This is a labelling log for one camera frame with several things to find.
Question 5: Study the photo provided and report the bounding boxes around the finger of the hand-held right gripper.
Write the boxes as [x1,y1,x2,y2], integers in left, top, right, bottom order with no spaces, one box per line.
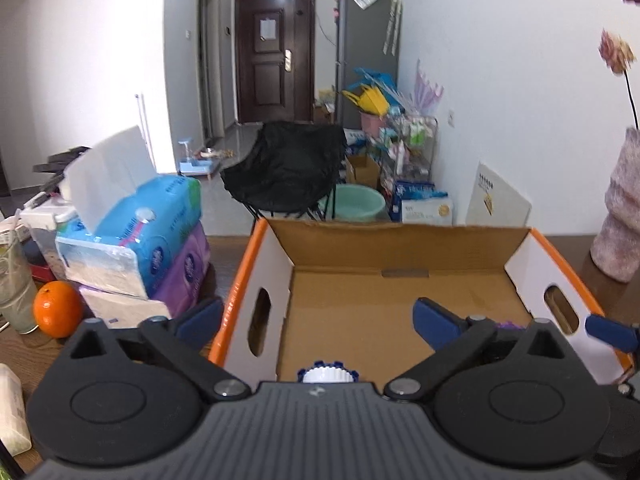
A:
[586,314,640,396]

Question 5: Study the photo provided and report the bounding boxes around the pink ceramic vase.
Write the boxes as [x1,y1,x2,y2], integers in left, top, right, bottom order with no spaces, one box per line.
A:
[590,127,640,283]

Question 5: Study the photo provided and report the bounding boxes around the pink plastic bucket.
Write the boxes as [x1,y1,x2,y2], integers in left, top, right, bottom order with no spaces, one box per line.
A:
[360,111,388,136]

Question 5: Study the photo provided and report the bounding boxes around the blue tissue pack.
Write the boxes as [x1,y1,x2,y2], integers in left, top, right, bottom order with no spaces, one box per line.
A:
[55,125,203,298]

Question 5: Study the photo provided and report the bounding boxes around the black metal object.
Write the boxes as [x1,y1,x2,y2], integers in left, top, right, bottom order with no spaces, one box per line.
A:
[32,146,93,177]

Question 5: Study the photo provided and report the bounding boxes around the blue bottle cap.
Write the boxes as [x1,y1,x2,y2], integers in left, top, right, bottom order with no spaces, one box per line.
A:
[297,360,361,384]

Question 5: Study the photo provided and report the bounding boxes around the metal utility cart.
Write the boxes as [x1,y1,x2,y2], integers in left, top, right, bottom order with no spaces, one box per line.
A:
[377,114,438,191]

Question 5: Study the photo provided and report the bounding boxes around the black folding chair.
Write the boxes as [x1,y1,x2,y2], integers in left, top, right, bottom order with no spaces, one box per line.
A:
[220,121,348,221]

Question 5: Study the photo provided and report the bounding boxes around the clear glass cup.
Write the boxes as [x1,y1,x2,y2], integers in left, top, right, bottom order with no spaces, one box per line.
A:
[0,230,40,333]

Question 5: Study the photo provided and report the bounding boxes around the blue plastic item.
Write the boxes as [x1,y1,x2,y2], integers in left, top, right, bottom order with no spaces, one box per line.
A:
[355,66,401,101]

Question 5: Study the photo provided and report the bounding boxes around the white leaning board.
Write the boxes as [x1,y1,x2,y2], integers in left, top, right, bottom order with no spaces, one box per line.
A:
[466,161,532,228]

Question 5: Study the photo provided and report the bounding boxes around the purple tissue pack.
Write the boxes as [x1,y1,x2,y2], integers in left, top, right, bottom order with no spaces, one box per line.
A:
[150,220,213,316]

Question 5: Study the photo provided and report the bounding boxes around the white tissue pack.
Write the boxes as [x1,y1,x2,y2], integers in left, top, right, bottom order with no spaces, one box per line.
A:
[79,285,173,331]

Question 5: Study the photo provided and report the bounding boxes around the clear container with white lid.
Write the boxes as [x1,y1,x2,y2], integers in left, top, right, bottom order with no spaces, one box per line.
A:
[20,197,81,281]

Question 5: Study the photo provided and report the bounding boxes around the blue and white packages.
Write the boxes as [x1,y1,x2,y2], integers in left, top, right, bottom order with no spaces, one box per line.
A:
[391,180,455,225]

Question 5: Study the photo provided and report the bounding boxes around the grey refrigerator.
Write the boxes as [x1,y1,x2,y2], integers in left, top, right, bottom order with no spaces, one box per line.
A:
[336,0,401,131]

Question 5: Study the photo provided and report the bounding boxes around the green plastic basin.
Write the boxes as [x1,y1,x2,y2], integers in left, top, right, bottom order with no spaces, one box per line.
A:
[317,183,387,222]

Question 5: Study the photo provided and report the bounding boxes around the yellow watering can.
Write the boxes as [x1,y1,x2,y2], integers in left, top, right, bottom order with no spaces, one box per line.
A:
[342,85,391,116]

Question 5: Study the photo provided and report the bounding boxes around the orange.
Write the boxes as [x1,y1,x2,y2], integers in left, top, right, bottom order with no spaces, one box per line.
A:
[33,281,85,338]

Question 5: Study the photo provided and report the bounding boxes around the blue pet water feeder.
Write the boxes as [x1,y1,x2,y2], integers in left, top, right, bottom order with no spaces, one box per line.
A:
[177,139,221,178]

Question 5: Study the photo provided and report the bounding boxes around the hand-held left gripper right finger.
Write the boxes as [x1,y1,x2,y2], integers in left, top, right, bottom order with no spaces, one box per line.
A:
[384,297,571,402]

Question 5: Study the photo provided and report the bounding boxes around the dried pink rose bouquet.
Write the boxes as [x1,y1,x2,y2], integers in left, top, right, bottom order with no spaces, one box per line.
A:
[599,0,640,131]

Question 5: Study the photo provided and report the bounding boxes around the white ribbed bottle cap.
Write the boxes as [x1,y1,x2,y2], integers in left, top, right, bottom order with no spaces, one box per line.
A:
[303,367,354,384]

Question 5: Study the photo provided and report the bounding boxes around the small brown cardboard box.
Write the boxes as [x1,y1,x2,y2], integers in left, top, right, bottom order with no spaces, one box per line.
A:
[346,155,382,188]

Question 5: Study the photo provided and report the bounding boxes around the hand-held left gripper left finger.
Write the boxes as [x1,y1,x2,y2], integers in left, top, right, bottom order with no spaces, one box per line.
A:
[70,297,251,403]

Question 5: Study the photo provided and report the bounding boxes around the white wet-wipes packet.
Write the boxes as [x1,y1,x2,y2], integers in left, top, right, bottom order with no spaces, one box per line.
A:
[0,362,32,456]

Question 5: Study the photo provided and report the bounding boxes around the dark brown door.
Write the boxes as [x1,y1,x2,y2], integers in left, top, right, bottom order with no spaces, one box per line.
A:
[234,0,317,125]

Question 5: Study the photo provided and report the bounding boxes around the printed cardboard box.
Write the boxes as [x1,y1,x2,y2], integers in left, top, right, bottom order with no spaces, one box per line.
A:
[207,218,635,386]

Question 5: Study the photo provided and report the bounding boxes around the purple wall decoration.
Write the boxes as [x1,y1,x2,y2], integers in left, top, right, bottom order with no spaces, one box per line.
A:
[412,60,445,118]

